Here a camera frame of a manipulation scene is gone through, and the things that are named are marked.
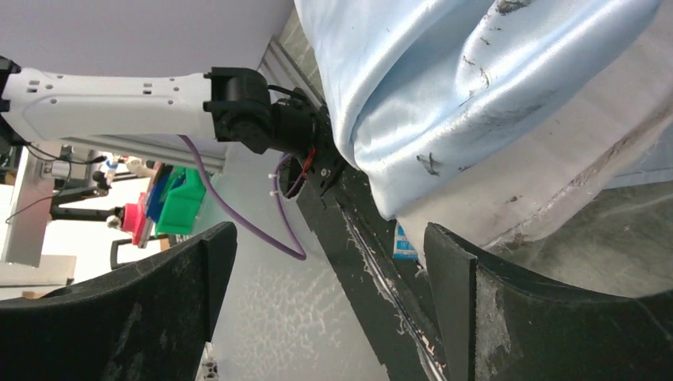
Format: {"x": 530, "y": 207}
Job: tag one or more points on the light blue pillowcase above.
{"x": 420, "y": 91}

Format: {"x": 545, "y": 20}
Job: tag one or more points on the pink red plastic bin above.
{"x": 136, "y": 223}

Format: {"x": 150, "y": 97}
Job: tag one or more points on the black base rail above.
{"x": 392, "y": 302}

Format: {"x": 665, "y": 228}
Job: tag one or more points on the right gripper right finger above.
{"x": 500, "y": 321}

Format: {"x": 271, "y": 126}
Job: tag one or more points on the white pillow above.
{"x": 620, "y": 120}

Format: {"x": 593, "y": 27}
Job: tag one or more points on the blue white pillow label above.
{"x": 402, "y": 247}

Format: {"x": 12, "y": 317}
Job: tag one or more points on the blue plastic bin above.
{"x": 168, "y": 177}

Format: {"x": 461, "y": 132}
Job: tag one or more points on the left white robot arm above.
{"x": 227, "y": 104}

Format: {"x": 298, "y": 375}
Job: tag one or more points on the green plastic bin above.
{"x": 181, "y": 203}

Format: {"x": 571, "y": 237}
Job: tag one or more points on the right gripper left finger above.
{"x": 147, "y": 320}

